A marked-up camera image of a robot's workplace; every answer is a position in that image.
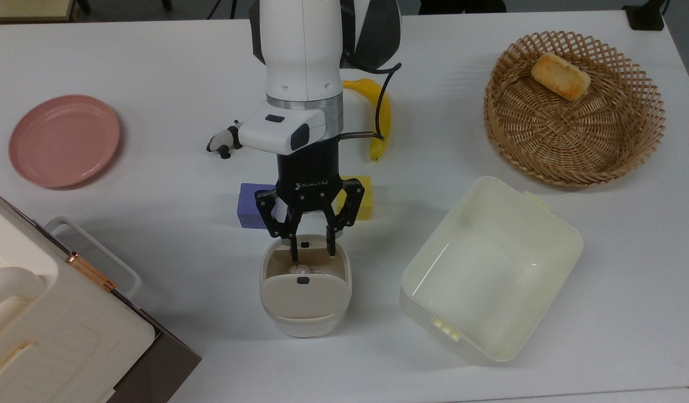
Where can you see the white box appliance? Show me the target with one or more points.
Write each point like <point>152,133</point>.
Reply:
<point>59,336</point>

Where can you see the black and white panda toy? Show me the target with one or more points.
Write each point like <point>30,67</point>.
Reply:
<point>221,143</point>

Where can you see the large cream plastic bin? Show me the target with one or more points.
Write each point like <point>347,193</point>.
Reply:
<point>490,268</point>

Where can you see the yellow foam cube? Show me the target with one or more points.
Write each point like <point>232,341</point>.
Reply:
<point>368,207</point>

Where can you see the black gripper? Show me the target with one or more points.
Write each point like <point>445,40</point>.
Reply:
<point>308,173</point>

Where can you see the black tripod legs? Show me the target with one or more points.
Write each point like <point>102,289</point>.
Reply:
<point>233,8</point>

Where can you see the crumpled white paper ball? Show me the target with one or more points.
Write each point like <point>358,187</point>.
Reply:
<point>300,269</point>

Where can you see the beige wooden board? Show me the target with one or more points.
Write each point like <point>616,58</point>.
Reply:
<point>25,8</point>

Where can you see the small white trash can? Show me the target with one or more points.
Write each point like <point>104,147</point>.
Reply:
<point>305,296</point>

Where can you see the copper metal clasp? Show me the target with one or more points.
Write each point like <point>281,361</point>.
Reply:
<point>89,270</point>

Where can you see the yellow banana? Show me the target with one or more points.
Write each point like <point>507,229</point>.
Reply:
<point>378,148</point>

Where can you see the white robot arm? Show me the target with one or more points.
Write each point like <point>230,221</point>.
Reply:
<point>302,56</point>

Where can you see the golden bread loaf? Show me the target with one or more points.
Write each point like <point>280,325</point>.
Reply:
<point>561,76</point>

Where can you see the purple foam cube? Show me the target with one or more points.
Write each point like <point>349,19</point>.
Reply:
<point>247,205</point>

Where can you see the pink round plate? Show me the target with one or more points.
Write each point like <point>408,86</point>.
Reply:
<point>64,140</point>

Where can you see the black table clamp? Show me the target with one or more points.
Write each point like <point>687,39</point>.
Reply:
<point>646,17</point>

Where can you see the woven wicker basket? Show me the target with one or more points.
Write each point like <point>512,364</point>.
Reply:
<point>573,134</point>

